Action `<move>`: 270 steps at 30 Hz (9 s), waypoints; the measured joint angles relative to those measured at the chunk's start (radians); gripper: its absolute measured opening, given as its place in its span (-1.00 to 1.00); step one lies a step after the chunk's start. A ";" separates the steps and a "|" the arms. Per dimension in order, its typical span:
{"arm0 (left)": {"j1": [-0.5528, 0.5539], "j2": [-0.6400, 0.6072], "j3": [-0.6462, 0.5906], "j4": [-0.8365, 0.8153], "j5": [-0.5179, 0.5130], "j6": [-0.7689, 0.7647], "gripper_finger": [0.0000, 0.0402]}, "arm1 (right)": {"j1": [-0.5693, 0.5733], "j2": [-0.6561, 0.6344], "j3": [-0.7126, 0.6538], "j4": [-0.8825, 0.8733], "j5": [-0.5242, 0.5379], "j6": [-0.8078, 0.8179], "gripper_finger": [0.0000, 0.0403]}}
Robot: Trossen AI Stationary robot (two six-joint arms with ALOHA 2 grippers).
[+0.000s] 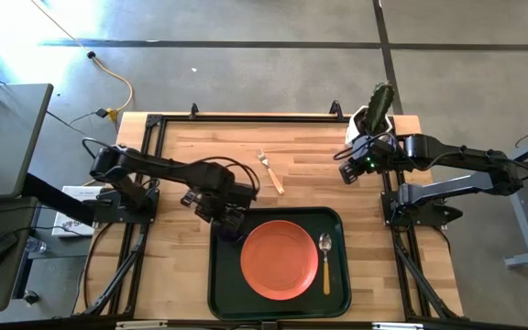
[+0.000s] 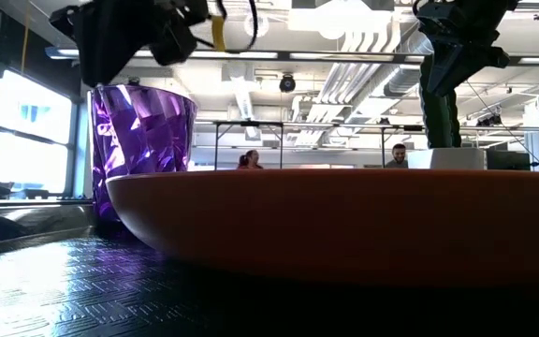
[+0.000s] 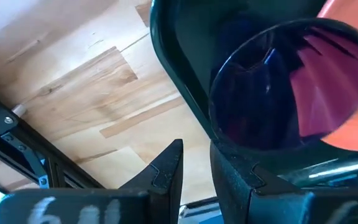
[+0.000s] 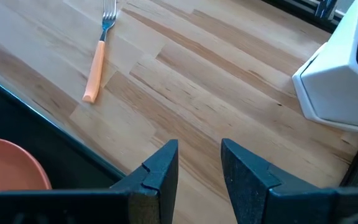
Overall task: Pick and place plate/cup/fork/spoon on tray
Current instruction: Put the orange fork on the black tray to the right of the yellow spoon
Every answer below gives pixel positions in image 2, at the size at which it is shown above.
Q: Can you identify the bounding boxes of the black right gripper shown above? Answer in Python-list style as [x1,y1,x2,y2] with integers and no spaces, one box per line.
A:
[413,0,521,98]

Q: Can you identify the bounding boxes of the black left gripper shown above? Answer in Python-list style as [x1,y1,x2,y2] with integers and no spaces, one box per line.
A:
[48,0,211,89]

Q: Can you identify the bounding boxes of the purple faceted plastic cup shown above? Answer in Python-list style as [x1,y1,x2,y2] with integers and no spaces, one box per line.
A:
[90,83,199,224]

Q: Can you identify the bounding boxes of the orange round plate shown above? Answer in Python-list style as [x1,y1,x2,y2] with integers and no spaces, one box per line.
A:
[105,168,539,289]

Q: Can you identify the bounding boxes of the black plastic tray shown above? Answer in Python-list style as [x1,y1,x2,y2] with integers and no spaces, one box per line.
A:
[0,201,539,337]

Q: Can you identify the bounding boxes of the green cactus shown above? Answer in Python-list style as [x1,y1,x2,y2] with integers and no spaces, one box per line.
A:
[418,51,463,150]

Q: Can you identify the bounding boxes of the white hexagonal plant pot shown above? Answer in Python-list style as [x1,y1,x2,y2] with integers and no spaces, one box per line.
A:
[407,147,486,170]

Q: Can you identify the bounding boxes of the dark computer monitor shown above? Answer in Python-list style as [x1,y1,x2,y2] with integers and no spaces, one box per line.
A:
[486,149,532,171]

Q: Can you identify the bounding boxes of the person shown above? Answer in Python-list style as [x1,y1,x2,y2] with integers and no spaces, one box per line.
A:
[236,149,265,170]
[385,142,411,169]

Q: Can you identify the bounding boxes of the long ceiling light bar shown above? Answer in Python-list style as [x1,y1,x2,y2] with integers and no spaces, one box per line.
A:
[44,46,539,66]

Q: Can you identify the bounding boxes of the black metal table frame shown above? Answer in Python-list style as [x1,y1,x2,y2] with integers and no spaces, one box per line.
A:
[380,123,424,169]
[212,120,285,170]

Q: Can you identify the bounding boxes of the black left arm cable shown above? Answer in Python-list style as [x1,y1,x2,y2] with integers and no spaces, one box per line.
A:
[215,0,259,51]

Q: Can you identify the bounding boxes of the black ceiling dome camera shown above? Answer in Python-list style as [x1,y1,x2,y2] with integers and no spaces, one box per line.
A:
[278,73,298,95]

